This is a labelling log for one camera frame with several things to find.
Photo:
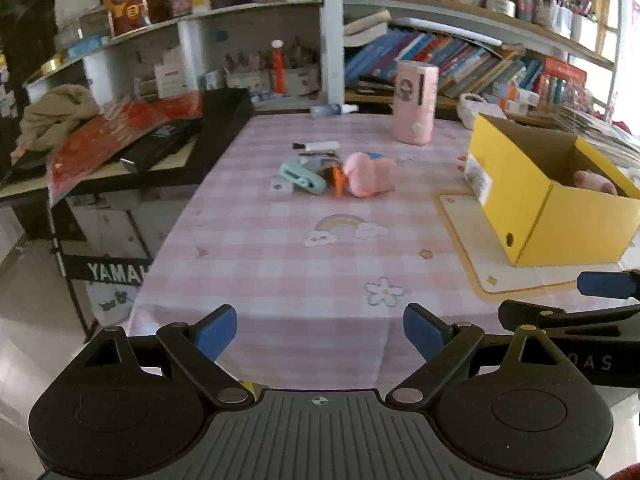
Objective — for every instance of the white pen cups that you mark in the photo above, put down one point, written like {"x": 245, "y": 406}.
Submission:
{"x": 572, "y": 22}

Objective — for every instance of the yellow cardboard box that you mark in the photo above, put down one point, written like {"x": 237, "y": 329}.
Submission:
{"x": 575, "y": 225}

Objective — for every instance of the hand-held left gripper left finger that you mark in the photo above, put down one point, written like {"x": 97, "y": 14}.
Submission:
{"x": 220, "y": 327}

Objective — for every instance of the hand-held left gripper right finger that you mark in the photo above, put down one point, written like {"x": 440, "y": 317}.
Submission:
{"x": 420, "y": 330}

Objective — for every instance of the mint green stapler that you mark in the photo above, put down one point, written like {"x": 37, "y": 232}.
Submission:
{"x": 300, "y": 176}

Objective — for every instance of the red plastic bag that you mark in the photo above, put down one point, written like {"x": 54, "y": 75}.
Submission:
{"x": 100, "y": 135}

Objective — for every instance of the thick lying book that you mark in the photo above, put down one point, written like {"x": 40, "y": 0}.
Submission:
{"x": 365, "y": 27}

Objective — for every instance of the white round jar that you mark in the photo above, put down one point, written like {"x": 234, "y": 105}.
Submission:
{"x": 501, "y": 8}

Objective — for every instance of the small spray bottle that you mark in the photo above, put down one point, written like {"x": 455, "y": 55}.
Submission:
{"x": 332, "y": 109}

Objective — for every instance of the white shelf unit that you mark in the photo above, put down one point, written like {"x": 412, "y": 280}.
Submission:
{"x": 331, "y": 35}

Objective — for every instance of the pink checked tablecloth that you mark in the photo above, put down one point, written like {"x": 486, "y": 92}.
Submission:
{"x": 280, "y": 260}

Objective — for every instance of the red marker box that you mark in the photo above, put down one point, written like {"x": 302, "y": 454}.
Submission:
{"x": 562, "y": 80}

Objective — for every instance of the long black box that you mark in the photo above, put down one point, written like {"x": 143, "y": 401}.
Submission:
{"x": 160, "y": 142}

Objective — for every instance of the white quilted bag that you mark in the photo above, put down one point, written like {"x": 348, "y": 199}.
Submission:
{"x": 470, "y": 110}

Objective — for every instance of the orange clip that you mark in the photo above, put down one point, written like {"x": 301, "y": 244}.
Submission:
{"x": 339, "y": 180}

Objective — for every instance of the beige cloth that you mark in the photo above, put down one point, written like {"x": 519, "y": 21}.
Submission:
{"x": 55, "y": 115}

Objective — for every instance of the person's right forearm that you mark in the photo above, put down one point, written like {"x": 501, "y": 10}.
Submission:
{"x": 626, "y": 473}

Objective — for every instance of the pink plush pig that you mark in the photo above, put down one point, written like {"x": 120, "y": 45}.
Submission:
{"x": 370, "y": 175}

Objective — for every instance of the grey pen holder box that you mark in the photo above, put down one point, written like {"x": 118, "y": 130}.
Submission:
{"x": 302, "y": 80}
{"x": 247, "y": 81}

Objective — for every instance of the stack of magazines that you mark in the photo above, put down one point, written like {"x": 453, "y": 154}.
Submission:
{"x": 600, "y": 132}

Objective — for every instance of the row of leaning books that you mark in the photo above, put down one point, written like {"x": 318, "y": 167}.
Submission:
{"x": 430, "y": 55}

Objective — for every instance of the red hanging tassel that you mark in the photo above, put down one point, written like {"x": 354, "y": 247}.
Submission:
{"x": 278, "y": 67}

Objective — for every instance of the black digital piano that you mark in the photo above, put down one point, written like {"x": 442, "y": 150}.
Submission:
{"x": 220, "y": 125}

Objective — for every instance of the black piano stand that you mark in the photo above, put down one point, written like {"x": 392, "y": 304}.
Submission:
{"x": 110, "y": 271}

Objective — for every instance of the blue grey toy car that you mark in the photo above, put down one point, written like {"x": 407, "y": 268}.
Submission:
{"x": 320, "y": 162}

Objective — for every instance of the small pink plush toy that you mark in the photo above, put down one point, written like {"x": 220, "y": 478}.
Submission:
{"x": 592, "y": 181}

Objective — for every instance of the white box red label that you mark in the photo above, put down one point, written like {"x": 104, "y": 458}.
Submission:
{"x": 170, "y": 80}

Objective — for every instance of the white yellow-edged placemat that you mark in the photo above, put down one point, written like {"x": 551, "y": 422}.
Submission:
{"x": 480, "y": 255}

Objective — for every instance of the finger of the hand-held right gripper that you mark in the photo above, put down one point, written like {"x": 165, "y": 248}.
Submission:
{"x": 605, "y": 285}
{"x": 530, "y": 312}

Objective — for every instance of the pink cylindrical appliance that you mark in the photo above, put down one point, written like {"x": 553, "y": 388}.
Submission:
{"x": 415, "y": 102}

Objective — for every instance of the white eraser block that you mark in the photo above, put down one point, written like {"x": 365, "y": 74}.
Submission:
{"x": 322, "y": 148}

